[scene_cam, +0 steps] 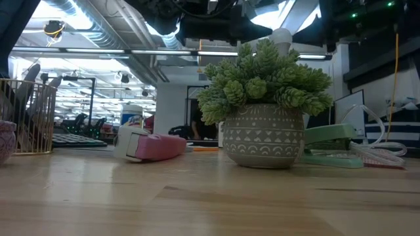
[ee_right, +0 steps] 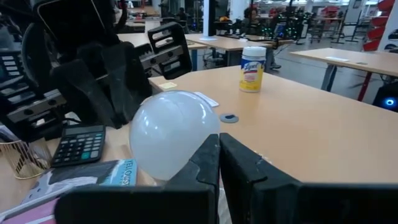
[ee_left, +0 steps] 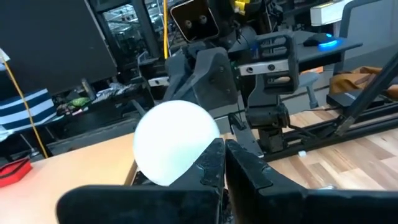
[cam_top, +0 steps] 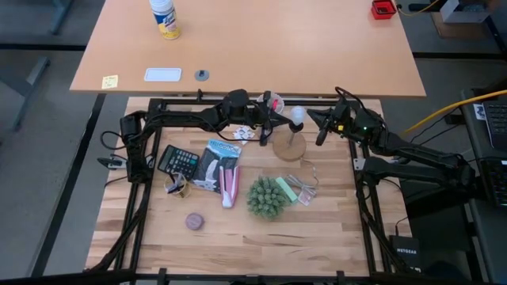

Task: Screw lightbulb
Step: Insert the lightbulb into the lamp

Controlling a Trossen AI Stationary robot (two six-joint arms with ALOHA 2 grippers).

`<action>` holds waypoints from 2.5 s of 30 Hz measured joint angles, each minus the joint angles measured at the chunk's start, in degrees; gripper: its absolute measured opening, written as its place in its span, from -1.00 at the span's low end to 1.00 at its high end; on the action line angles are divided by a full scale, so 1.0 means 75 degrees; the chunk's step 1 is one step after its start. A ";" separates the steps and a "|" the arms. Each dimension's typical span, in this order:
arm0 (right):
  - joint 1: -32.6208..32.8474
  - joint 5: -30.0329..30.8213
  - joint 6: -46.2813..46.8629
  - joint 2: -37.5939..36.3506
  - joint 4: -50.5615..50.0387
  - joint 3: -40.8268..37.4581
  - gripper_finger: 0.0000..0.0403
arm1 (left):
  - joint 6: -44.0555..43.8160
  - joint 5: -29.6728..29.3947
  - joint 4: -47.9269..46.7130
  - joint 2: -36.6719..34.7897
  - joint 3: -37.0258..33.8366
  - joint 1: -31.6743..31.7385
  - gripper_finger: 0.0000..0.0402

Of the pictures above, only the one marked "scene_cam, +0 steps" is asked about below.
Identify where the white lightbulb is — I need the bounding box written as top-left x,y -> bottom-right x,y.
268,28 -> 293,56

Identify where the white board panel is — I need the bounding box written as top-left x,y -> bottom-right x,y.
334,90 -> 365,138

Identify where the person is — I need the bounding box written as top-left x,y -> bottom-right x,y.
189,108 -> 219,141

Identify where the green eraser block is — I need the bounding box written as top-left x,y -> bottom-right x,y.
300,123 -> 365,170

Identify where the disinfectant wipes canister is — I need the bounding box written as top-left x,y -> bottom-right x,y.
120,104 -> 144,129

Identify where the green succulent in grey pot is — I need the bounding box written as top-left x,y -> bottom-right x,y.
196,38 -> 334,170

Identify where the navy white striped bag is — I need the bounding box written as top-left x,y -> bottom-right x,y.
364,111 -> 420,148

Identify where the pink and white stapler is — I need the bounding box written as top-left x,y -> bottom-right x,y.
113,125 -> 188,163

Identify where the clear plastic piece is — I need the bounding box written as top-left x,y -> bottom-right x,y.
341,104 -> 408,170

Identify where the black hanging ceiling device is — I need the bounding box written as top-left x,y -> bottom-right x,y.
44,20 -> 66,37

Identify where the black calculator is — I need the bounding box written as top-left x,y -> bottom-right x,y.
52,132 -> 108,148

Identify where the purple patterned jar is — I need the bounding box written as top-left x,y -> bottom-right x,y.
0,120 -> 17,165

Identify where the yellow cable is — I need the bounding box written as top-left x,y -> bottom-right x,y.
385,32 -> 400,142

